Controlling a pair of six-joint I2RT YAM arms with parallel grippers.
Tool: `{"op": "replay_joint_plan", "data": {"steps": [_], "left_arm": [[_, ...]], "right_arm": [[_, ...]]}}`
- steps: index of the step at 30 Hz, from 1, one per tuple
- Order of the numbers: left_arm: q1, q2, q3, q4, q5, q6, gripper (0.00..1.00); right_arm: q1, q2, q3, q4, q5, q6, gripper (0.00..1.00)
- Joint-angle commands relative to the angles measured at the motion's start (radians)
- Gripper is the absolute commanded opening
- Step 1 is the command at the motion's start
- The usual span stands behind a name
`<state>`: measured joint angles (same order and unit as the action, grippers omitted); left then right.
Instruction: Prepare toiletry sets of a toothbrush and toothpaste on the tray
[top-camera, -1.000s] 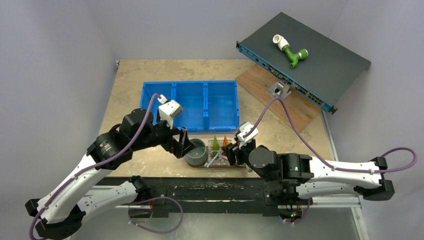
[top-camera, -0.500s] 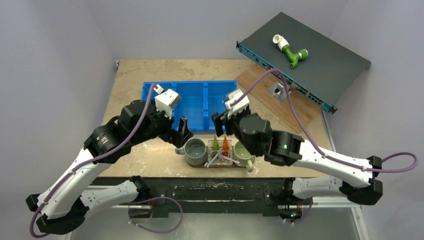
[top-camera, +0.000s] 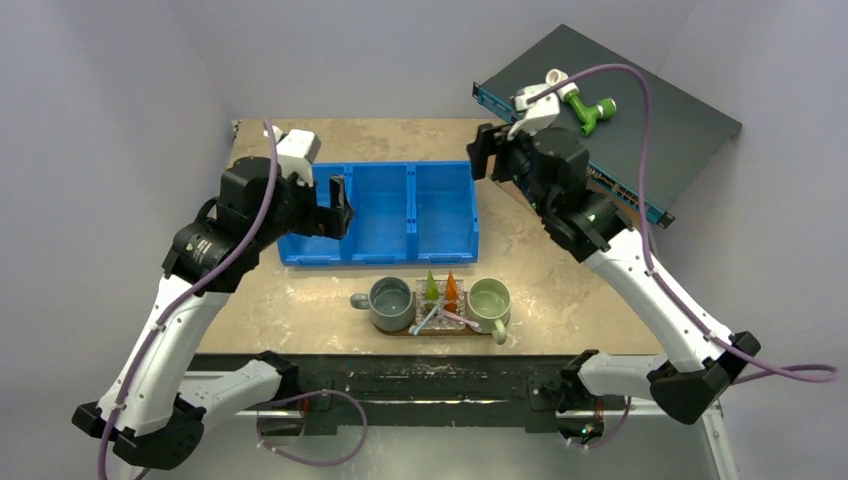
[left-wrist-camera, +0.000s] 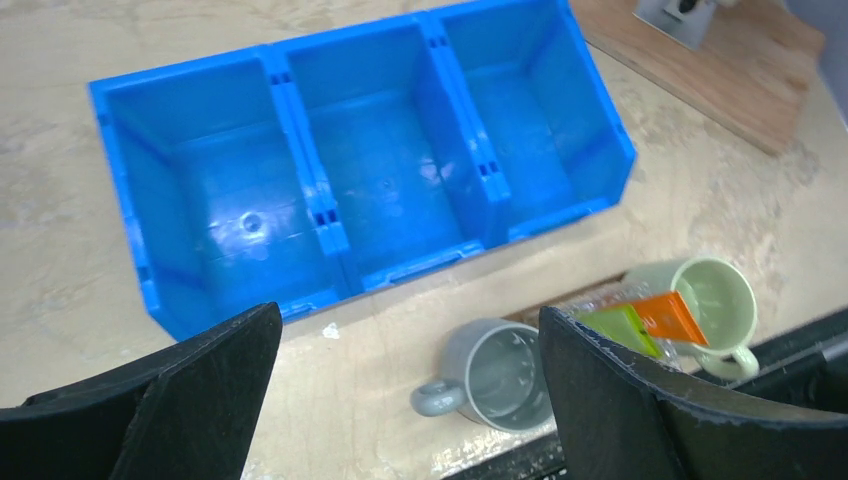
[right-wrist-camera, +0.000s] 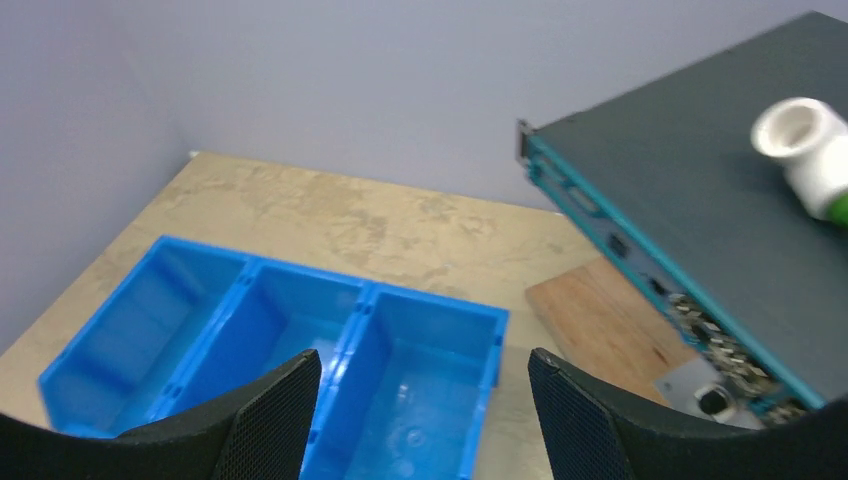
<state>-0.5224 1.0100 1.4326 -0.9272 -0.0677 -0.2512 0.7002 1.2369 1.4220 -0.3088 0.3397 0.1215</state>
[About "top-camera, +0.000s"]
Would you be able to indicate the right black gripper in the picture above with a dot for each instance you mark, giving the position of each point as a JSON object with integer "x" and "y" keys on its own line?
{"x": 498, "y": 157}

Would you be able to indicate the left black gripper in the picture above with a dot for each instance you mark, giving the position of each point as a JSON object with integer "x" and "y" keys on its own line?
{"x": 327, "y": 221}

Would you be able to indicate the blue plastic bin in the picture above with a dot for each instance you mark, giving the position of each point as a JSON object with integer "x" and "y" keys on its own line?
{"x": 405, "y": 213}

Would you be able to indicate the grey ceramic mug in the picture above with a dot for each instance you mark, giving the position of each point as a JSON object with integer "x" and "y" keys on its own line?
{"x": 390, "y": 302}

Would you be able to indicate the green toothpaste tube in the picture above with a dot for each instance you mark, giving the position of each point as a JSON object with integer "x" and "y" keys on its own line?
{"x": 431, "y": 294}

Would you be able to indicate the clear acrylic holder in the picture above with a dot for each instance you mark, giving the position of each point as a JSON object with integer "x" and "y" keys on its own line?
{"x": 438, "y": 323}

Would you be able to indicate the orange toothpaste tube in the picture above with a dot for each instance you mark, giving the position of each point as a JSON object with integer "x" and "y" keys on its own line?
{"x": 451, "y": 294}

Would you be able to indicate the pale green ceramic mug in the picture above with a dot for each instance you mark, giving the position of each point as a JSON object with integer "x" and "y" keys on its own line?
{"x": 489, "y": 304}

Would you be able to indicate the brown oval wooden tray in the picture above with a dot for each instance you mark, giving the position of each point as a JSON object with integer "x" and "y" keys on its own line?
{"x": 455, "y": 329}

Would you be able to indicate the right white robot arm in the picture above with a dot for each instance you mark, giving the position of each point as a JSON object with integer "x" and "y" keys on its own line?
{"x": 695, "y": 367}

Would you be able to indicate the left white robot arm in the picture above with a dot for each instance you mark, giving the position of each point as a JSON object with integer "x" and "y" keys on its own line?
{"x": 146, "y": 419}

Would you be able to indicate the green white pipe fitting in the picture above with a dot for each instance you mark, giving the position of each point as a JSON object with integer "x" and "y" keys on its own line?
{"x": 588, "y": 115}

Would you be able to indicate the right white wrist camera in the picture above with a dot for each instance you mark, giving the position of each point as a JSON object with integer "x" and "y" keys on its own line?
{"x": 533, "y": 115}

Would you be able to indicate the black aluminium base frame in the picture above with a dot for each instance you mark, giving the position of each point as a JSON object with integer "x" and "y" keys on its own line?
{"x": 521, "y": 391}

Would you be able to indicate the dark network switch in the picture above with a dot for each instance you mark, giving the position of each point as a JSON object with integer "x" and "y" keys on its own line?
{"x": 686, "y": 133}

